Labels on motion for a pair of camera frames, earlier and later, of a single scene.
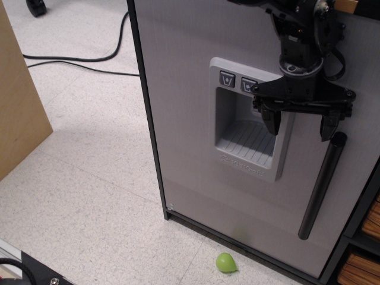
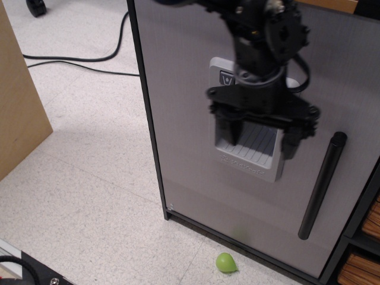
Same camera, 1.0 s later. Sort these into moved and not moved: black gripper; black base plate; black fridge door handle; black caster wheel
Moved: black gripper
Not moved: black caster wheel; black fridge door handle; black base plate
